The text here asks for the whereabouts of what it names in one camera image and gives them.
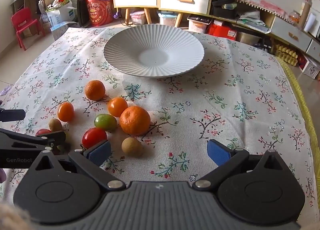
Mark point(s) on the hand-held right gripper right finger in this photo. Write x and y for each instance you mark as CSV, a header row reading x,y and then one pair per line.
x,y
218,152

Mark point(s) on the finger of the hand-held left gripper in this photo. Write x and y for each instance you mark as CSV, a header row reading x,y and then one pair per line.
x,y
12,115
30,139

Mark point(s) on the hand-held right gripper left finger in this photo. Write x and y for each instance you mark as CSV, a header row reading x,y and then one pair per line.
x,y
98,154

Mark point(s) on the red cherry tomato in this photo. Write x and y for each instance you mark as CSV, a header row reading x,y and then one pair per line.
x,y
43,132
93,137

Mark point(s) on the brown longan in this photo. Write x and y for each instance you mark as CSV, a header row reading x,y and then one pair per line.
x,y
55,124
132,147

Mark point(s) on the green cherry tomato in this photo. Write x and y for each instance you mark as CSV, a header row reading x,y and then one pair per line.
x,y
105,122

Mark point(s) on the oval orange cherry tomato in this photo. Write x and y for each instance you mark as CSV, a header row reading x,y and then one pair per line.
x,y
65,112

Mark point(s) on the large tangerine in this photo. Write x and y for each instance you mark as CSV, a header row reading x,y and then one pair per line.
x,y
135,120

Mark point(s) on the round orange cherry tomato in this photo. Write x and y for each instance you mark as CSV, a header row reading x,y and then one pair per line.
x,y
117,107

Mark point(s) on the small tangerine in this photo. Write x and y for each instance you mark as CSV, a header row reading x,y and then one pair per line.
x,y
95,90

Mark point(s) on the white ribbed plate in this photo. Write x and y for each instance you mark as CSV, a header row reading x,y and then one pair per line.
x,y
153,51

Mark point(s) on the floral tablecloth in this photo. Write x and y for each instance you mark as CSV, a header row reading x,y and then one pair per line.
x,y
225,110

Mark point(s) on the beige fuzzy sleeve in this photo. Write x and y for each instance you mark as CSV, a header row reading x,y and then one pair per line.
x,y
12,217

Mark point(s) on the red plastic child chair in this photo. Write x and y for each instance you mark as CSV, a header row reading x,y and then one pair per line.
x,y
23,24

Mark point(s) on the yellow cloth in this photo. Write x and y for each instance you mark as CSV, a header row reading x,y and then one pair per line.
x,y
303,110

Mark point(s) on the small blue white box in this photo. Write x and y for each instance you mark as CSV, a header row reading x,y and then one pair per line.
x,y
60,29

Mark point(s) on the white box of toys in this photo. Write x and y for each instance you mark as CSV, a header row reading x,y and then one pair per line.
x,y
61,14

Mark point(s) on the yellow egg cartons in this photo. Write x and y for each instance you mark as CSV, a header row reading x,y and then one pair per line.
x,y
287,54

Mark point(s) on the red cardboard box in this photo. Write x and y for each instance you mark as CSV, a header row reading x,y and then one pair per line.
x,y
222,31

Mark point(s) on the black panel heater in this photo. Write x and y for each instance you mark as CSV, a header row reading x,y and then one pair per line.
x,y
82,11

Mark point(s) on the white printed box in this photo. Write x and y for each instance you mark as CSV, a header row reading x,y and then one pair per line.
x,y
311,69

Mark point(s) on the clear plastic storage box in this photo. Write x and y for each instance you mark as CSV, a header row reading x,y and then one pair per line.
x,y
198,24
138,17
168,19

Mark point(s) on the red printed bucket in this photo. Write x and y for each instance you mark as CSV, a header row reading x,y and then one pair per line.
x,y
98,12

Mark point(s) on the pile of papers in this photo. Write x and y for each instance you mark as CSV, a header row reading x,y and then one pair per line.
x,y
252,21

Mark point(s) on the long wooden media cabinet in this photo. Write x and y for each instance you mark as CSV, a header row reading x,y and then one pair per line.
x,y
290,32

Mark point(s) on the black open case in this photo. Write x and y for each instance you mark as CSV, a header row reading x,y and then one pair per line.
x,y
223,10

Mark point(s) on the glass jar with oranges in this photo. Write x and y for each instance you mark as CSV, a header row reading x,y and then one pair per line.
x,y
295,17

